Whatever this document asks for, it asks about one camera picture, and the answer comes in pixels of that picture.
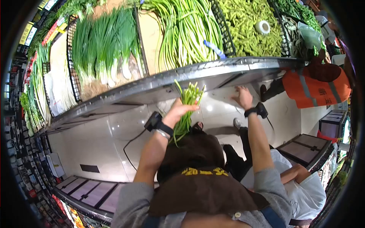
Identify person's body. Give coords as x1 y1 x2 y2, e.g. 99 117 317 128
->
111 132 294 228

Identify white box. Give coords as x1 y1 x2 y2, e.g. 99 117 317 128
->
46 153 66 178

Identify small chest freezer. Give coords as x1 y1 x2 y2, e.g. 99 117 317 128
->
318 109 349 140

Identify full dark shop shelf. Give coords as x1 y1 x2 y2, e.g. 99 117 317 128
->
4 51 72 228

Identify long chest freezer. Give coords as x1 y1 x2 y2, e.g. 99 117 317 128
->
52 175 128 226

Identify person's right hand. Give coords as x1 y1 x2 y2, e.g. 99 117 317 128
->
230 86 254 111

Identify full vegetable shop shelf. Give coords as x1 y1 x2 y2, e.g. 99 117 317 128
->
18 0 343 138

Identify person's left hand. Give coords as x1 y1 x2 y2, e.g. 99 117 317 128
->
163 98 201 129

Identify chest freezer with glass lids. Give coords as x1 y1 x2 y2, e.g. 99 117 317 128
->
277 133 336 173

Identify bundle of green garlic scapes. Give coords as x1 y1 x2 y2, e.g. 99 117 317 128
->
169 79 206 147

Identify black wrist band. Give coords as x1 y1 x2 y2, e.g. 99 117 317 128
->
144 111 175 137
244 102 269 119

